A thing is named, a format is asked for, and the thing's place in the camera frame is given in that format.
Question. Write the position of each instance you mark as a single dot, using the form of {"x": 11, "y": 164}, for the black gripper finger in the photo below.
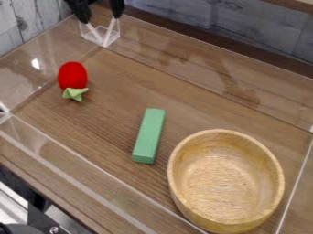
{"x": 116, "y": 7}
{"x": 80, "y": 9}

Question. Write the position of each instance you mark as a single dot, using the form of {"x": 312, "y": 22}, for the red felt strawberry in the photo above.
{"x": 72, "y": 79}

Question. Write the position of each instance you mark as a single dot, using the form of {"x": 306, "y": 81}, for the green rectangular block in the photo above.
{"x": 149, "y": 136}

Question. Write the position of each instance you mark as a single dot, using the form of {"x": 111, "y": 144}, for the wooden bowl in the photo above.
{"x": 226, "y": 181}

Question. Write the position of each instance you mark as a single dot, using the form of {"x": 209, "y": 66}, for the clear acrylic enclosure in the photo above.
{"x": 70, "y": 148}

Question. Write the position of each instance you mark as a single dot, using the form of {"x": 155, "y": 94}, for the black metal table frame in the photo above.
{"x": 27, "y": 212}

